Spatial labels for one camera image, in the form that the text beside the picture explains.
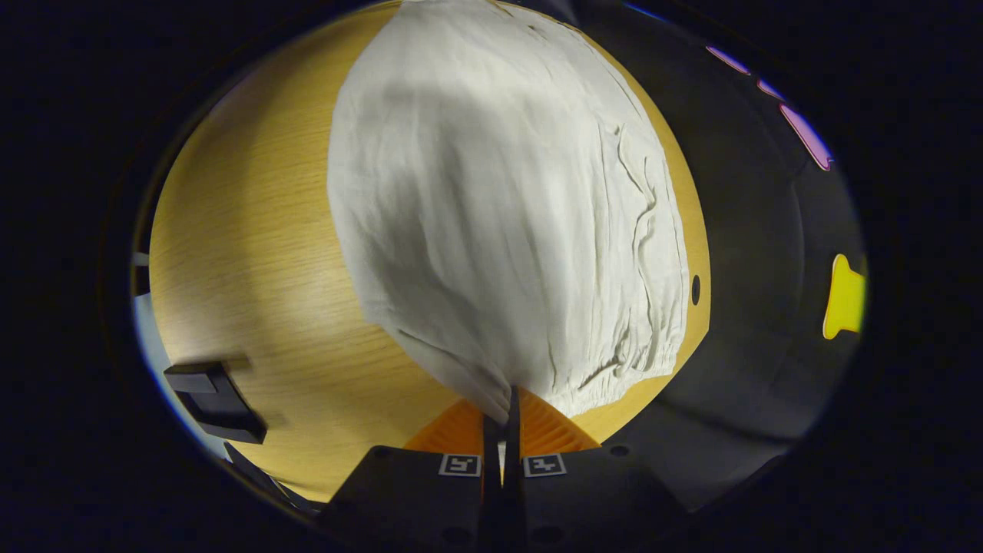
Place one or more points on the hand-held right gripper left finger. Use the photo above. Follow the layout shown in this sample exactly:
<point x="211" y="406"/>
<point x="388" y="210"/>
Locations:
<point x="415" y="499"/>

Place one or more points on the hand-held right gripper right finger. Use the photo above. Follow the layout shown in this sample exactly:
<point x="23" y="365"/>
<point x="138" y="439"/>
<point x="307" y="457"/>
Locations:
<point x="591" y="499"/>

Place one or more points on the white jeans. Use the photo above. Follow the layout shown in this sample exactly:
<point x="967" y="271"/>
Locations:
<point x="491" y="192"/>

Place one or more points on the black backdrop cloth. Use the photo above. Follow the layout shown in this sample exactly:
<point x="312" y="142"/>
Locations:
<point x="752" y="269"/>

